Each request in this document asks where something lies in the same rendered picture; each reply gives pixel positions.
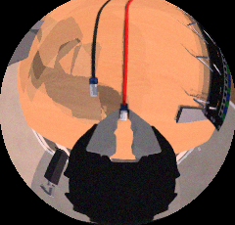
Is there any white network cable plug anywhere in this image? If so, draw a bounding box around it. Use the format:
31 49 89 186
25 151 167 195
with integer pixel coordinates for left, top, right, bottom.
120 104 128 120

